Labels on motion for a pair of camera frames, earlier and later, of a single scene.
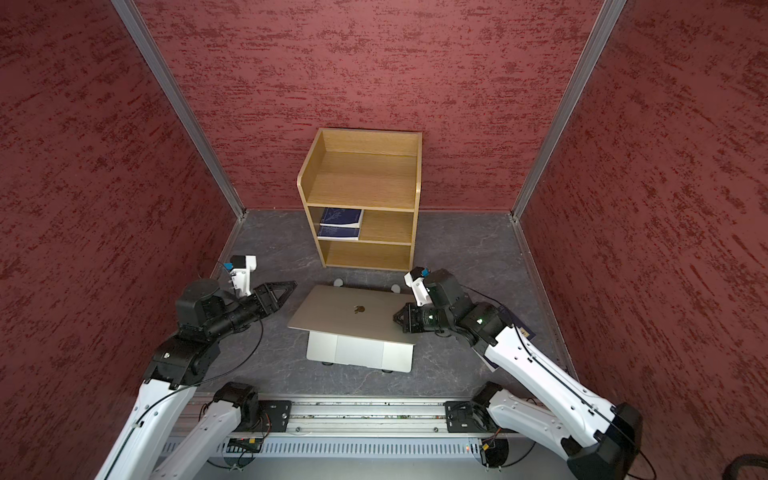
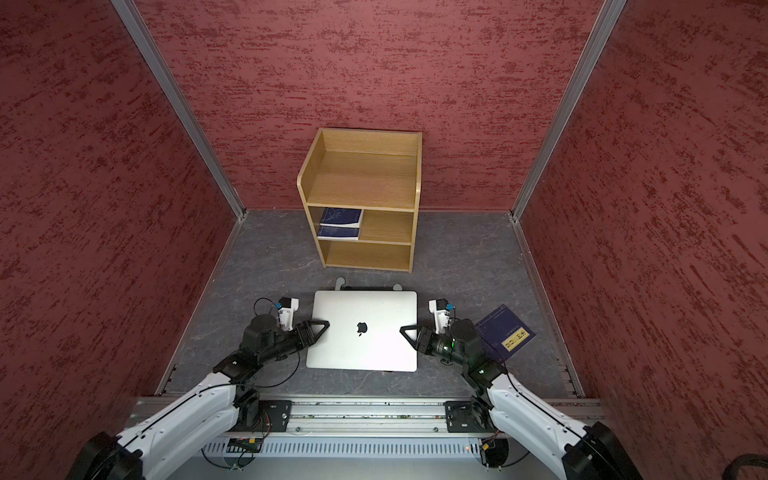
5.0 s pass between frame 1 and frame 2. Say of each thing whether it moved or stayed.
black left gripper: moved
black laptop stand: moved
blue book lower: stayed
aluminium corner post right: stayed
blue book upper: stayed
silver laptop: stayed
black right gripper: moved
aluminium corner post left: stayed
